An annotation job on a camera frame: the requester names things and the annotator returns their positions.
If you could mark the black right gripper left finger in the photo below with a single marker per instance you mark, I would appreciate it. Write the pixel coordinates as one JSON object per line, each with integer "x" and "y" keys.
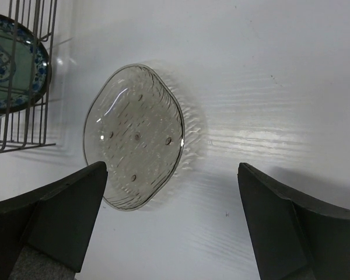
{"x": 45, "y": 233}

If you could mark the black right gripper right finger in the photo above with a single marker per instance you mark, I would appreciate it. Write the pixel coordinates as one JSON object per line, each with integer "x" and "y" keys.
{"x": 294, "y": 235}

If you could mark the clear glass square plate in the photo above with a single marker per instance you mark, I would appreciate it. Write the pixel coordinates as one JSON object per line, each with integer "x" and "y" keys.
{"x": 136, "y": 126}

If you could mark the blue white patterned plate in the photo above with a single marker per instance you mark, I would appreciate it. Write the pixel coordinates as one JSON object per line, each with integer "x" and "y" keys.
{"x": 24, "y": 67}

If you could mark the grey wire dish rack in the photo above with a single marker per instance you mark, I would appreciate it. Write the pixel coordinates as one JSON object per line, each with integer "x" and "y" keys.
{"x": 27, "y": 129}

